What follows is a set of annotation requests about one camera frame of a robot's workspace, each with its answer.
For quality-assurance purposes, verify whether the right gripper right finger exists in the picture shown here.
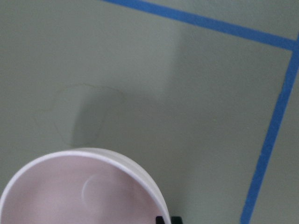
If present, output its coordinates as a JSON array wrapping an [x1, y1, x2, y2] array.
[[171, 216, 182, 224]]

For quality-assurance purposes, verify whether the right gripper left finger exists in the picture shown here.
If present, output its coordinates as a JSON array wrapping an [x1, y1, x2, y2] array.
[[155, 216, 164, 224]]

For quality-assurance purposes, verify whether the pink bowl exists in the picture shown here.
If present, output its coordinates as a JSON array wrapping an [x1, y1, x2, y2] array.
[[0, 148, 171, 224]]

